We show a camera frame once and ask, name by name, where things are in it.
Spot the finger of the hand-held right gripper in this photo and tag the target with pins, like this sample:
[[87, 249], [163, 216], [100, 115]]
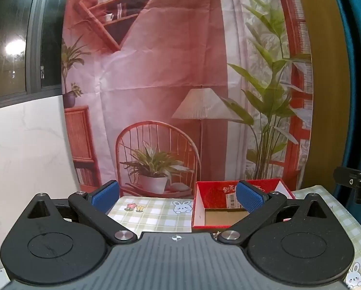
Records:
[[346, 176]]

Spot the green checked tablecloth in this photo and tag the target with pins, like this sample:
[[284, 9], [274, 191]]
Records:
[[150, 214]]

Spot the printed wall backdrop cloth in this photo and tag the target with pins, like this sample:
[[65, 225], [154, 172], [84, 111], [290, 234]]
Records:
[[156, 66]]

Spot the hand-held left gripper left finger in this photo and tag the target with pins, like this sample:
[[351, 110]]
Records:
[[105, 198]]

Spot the black framed window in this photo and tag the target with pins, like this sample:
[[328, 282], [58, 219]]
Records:
[[5, 21]]

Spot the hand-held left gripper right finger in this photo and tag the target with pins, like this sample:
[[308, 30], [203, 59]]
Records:
[[250, 198]]

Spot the red strawberry print cardboard box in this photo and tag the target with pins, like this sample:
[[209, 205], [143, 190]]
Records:
[[216, 193]]

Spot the blue curtain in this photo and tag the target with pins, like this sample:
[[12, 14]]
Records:
[[356, 66]]

